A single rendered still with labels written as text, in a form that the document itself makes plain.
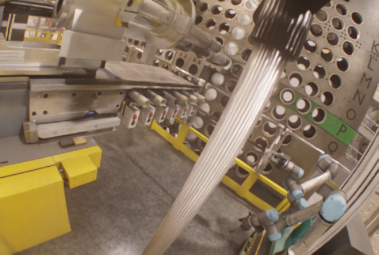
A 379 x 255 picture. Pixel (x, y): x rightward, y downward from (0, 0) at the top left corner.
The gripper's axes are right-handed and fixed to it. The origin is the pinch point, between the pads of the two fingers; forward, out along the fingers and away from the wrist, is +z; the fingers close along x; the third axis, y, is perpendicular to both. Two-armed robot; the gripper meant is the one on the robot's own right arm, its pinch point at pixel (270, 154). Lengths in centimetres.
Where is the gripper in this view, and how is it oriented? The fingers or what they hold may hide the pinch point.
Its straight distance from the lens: 144.4
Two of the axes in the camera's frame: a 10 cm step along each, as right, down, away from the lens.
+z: -7.6, -5.0, 4.2
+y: -6.3, 4.1, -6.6
